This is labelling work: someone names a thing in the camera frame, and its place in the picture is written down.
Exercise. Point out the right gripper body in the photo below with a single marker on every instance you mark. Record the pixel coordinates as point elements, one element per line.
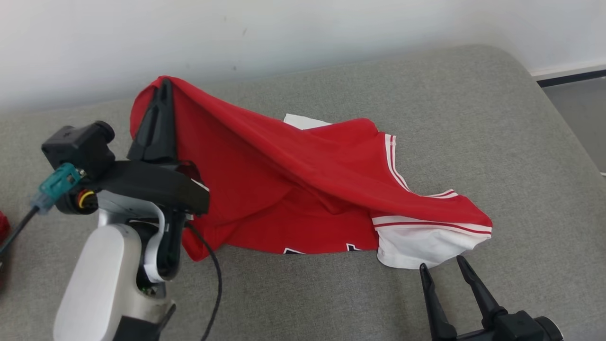
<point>478,336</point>

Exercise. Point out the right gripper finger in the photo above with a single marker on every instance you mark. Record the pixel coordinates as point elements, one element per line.
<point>438,312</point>
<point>480,298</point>

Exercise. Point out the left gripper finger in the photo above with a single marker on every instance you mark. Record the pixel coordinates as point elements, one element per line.
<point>147,137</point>
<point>168,132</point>

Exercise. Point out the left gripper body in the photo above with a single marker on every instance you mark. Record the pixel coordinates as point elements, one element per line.
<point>151,184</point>

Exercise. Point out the red Bulls jersey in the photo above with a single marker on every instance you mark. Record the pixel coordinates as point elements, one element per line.
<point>284,189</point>

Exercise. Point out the red shorts with white stripe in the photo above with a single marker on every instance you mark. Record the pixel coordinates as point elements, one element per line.
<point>3,227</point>

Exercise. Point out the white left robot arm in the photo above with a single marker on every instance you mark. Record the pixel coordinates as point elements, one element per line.
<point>99,284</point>

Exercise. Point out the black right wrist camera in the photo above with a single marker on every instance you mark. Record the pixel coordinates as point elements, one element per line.
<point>525,329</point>

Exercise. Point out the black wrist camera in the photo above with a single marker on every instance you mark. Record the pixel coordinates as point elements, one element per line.
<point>525,329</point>
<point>80,147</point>

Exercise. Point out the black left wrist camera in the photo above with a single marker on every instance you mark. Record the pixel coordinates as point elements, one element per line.
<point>80,147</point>

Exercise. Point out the teal left camera connector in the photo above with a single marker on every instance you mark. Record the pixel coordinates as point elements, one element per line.
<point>57,184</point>

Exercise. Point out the white wall baseboard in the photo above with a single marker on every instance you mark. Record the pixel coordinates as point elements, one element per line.
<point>568,68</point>

